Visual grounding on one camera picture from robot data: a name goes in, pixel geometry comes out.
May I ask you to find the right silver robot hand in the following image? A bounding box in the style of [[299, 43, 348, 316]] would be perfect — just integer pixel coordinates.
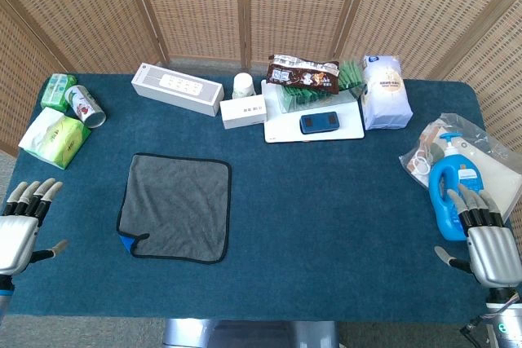
[[434, 183, 522, 289]]

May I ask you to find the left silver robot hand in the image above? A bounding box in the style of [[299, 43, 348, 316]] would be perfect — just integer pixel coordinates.
[[0, 178, 69, 276]]

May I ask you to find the grey cloth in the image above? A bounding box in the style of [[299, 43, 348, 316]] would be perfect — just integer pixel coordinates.
[[116, 152, 232, 265]]

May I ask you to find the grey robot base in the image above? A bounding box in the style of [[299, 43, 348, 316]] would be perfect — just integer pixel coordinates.
[[162, 318, 339, 348]]

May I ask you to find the blue detergent pump bottle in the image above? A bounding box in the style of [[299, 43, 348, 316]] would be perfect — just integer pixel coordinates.
[[427, 132, 497, 242]]

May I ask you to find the large green white tissue pack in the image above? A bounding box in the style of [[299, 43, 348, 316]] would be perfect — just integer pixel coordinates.
[[18, 106, 92, 170]]

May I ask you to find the clear plastic zip bag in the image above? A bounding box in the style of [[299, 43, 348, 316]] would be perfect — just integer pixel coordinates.
[[398, 113, 522, 222]]

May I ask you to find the white green drink can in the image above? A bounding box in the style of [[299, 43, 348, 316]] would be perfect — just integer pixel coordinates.
[[64, 85, 107, 128]]

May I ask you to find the small green tissue pack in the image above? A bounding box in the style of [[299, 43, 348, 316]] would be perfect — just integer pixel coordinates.
[[40, 73, 77, 112]]

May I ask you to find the white paper flour bag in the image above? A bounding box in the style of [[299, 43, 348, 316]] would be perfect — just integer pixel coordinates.
[[361, 54, 414, 131]]

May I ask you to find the blue carpet table cover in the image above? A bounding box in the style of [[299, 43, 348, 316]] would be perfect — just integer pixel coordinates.
[[2, 73, 517, 323]]

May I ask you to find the long white power strip box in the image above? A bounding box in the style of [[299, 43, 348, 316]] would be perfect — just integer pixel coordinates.
[[130, 62, 225, 117]]

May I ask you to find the dark blue phone case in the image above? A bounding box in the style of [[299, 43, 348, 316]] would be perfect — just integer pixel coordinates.
[[299, 111, 340, 135]]

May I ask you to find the white flat board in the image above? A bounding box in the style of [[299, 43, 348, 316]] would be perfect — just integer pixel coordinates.
[[260, 79, 365, 144]]

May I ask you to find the clear box of green sachets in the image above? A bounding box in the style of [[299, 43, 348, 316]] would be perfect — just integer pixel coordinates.
[[275, 60, 366, 115]]

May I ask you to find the small white cardboard box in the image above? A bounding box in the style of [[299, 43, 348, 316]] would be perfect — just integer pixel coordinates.
[[219, 94, 268, 130]]

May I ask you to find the brown snack bag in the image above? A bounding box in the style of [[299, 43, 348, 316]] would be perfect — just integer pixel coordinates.
[[266, 54, 341, 95]]

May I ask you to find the white small jar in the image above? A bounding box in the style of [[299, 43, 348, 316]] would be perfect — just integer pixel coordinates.
[[232, 73, 257, 99]]

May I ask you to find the wicker folding screen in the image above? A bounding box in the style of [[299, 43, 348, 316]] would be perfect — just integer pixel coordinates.
[[0, 0, 522, 157]]

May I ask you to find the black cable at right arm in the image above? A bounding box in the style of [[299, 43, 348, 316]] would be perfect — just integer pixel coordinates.
[[460, 315, 490, 348]]

